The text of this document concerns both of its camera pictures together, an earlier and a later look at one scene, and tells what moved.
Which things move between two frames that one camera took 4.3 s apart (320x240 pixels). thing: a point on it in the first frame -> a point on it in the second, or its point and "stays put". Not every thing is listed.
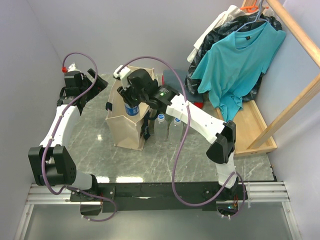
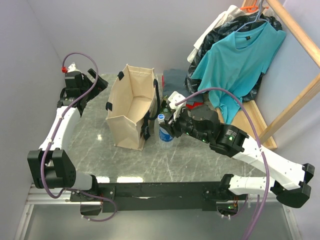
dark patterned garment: x=237 y=24 stays put
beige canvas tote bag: x=129 y=132 stays put
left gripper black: x=100 y=85 stays put
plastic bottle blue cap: x=131 y=111 -> x=165 y=139
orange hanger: x=251 y=9 stays put
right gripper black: x=125 y=95 -> x=171 y=127
